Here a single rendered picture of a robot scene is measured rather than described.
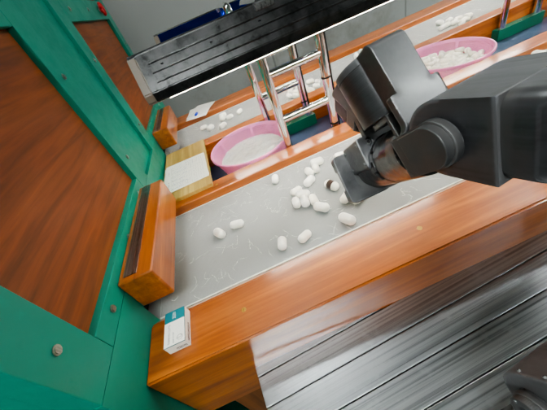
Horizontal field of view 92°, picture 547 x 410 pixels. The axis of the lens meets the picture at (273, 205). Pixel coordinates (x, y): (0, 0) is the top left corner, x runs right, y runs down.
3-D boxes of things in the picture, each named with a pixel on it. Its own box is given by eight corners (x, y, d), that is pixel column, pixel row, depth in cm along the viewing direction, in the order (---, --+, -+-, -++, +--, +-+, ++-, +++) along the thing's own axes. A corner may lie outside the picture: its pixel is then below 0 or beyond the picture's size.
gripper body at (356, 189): (328, 161, 36) (343, 148, 29) (396, 131, 36) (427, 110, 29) (348, 204, 36) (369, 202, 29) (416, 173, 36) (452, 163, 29)
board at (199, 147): (213, 186, 73) (212, 182, 73) (164, 208, 73) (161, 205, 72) (204, 141, 99) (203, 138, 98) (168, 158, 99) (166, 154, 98)
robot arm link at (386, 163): (354, 139, 30) (379, 117, 23) (397, 115, 30) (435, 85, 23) (385, 192, 30) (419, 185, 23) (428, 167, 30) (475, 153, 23)
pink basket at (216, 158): (308, 143, 92) (301, 118, 86) (270, 194, 78) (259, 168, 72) (249, 143, 107) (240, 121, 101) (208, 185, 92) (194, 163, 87)
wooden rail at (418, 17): (503, 20, 140) (512, -24, 128) (189, 161, 136) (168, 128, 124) (483, 20, 149) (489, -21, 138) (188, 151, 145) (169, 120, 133)
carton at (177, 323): (191, 345, 41) (184, 339, 40) (170, 354, 41) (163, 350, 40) (190, 311, 46) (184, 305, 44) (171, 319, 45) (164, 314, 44)
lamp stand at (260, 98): (317, 123, 101) (283, -24, 73) (269, 144, 101) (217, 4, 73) (299, 109, 116) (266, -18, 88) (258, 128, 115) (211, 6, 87)
